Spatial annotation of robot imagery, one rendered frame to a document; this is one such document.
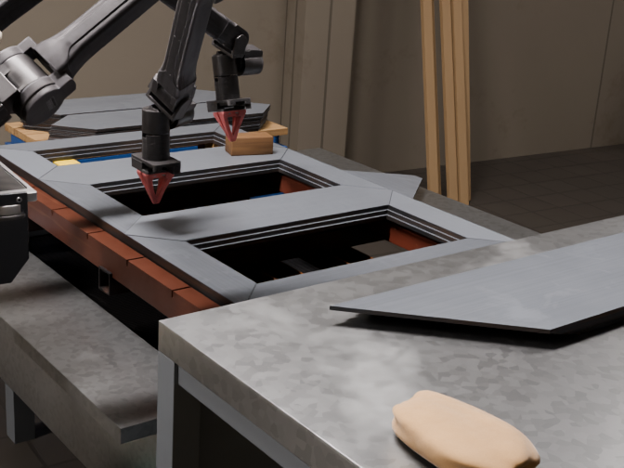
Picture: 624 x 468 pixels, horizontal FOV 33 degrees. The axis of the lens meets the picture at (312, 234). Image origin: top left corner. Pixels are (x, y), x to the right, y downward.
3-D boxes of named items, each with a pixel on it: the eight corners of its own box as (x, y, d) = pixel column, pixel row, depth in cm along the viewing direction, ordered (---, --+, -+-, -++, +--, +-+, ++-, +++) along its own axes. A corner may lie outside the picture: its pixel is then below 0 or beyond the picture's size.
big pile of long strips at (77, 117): (221, 103, 368) (222, 86, 366) (287, 128, 339) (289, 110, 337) (5, 123, 321) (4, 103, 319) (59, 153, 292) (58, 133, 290)
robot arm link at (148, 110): (136, 103, 210) (159, 108, 207) (156, 97, 216) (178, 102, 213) (136, 136, 212) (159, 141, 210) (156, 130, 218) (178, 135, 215)
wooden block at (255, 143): (265, 149, 290) (266, 131, 289) (273, 154, 285) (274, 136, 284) (224, 150, 286) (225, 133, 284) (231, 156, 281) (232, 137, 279)
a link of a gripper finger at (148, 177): (159, 194, 224) (159, 152, 221) (175, 203, 218) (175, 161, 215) (130, 199, 220) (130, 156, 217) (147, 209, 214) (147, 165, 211)
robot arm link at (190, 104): (155, 71, 207) (185, 100, 205) (188, 64, 216) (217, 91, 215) (129, 115, 213) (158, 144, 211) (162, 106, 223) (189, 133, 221)
